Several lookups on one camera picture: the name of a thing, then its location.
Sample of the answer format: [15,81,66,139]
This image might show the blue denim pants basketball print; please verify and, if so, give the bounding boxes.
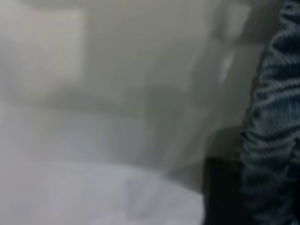
[240,0,300,225]

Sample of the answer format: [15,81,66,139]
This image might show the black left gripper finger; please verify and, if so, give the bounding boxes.
[202,157,246,225]

